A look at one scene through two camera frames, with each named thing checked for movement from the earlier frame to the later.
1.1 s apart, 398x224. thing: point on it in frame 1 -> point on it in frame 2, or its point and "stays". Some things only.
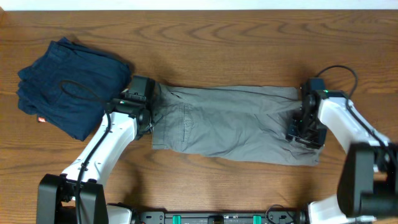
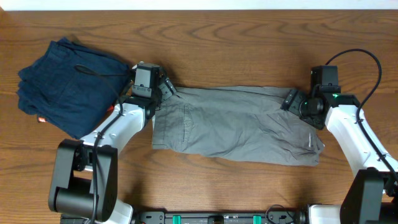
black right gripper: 316,142 -> 293,101
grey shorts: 249,122 stays
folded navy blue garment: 70,86 stays
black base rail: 275,216 stays
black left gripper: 142,132 -> 166,87
